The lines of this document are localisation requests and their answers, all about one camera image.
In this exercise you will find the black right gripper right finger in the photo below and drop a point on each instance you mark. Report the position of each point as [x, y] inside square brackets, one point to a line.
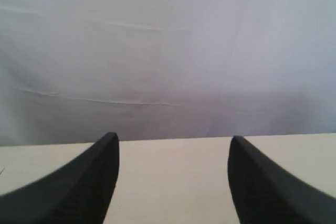
[264, 192]

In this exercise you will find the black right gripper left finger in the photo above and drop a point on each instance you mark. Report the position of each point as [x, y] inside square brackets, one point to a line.
[78, 192]

